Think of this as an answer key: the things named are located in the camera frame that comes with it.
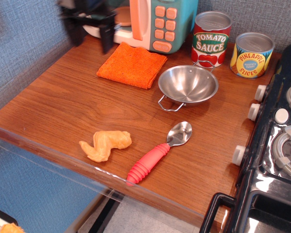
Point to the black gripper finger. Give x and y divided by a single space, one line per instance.
75 30
107 32

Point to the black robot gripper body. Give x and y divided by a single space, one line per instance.
88 12

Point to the orange cloth napkin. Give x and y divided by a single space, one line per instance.
132 66

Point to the teal and peach toy microwave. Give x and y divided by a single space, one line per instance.
155 25

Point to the tomato sauce can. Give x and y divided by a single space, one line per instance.
210 38

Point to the plastic toy chicken wing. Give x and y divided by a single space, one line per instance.
104 142

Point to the pineapple slices can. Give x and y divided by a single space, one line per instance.
251 55

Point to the clear acrylic table guard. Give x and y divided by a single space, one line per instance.
181 184

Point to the orange object at bottom left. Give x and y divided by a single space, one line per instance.
11 228

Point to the black toy stove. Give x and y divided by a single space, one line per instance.
262 203

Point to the small steel bowl with handles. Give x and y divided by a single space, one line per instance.
188 85

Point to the spoon with red handle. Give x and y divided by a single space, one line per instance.
177 136

